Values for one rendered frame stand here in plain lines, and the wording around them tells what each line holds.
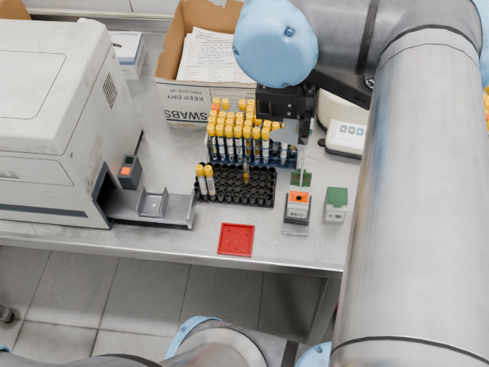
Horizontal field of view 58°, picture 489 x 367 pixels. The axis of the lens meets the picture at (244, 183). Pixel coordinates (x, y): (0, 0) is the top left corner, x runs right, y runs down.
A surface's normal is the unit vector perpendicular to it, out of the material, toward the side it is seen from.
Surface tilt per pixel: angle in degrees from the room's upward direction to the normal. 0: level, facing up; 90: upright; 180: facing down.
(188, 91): 97
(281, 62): 90
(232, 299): 0
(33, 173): 90
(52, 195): 90
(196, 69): 2
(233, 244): 0
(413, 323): 21
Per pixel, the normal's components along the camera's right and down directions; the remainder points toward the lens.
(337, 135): -0.15, -0.15
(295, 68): -0.29, 0.80
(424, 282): -0.12, -0.69
